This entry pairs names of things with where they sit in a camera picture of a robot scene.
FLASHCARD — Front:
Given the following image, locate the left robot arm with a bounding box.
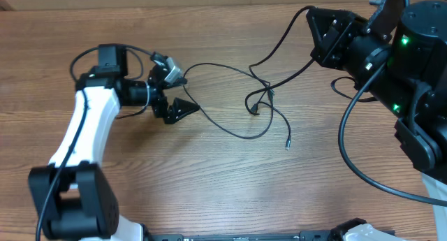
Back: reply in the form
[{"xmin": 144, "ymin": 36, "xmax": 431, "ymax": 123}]
[{"xmin": 28, "ymin": 43, "xmax": 200, "ymax": 240}]

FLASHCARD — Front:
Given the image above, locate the black USB cable bundle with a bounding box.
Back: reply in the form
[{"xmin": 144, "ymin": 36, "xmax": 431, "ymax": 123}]
[{"xmin": 182, "ymin": 62, "xmax": 293, "ymax": 151}]

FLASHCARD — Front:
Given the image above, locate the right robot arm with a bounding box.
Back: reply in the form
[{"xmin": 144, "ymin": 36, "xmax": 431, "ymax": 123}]
[{"xmin": 306, "ymin": 0, "xmax": 446, "ymax": 240}]

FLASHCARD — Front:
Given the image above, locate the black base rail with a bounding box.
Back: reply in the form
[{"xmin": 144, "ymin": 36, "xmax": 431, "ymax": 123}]
[{"xmin": 139, "ymin": 218, "xmax": 397, "ymax": 241}]

